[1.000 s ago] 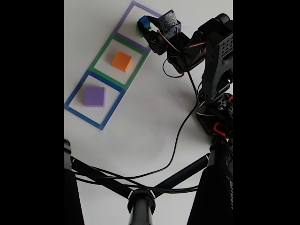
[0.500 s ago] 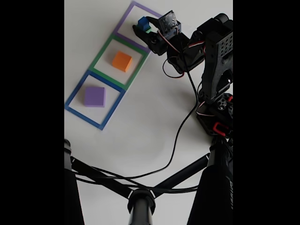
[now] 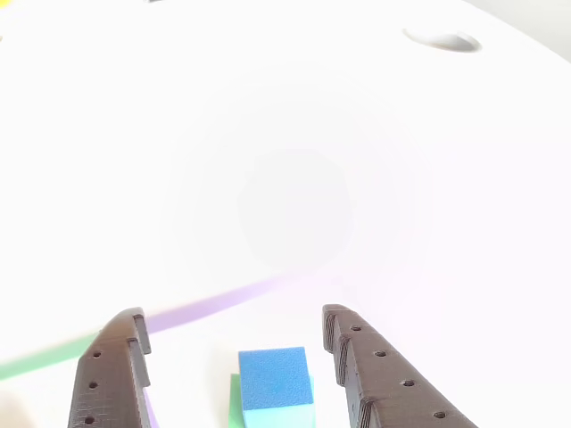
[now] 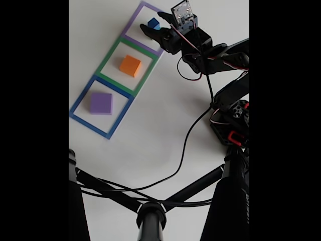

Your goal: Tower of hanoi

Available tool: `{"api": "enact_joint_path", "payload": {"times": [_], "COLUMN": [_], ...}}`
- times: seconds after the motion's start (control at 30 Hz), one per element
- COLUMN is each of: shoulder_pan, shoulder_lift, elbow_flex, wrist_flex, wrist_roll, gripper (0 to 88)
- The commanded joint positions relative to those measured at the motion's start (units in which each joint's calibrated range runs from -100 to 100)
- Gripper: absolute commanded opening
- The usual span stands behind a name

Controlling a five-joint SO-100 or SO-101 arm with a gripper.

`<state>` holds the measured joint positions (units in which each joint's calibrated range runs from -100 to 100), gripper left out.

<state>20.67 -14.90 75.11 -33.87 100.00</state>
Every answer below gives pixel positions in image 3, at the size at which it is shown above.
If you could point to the small blue cube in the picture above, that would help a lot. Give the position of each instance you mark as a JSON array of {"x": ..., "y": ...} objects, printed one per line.
[{"x": 274, "y": 379}]

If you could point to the green square block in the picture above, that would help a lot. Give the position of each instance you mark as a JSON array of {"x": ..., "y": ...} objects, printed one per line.
[{"x": 235, "y": 401}]

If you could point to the green tape square outline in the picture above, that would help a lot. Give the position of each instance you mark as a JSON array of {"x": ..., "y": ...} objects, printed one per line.
[{"x": 49, "y": 356}]

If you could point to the purple tape square outline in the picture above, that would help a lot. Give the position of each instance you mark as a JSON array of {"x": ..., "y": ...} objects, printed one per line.
[{"x": 201, "y": 310}]

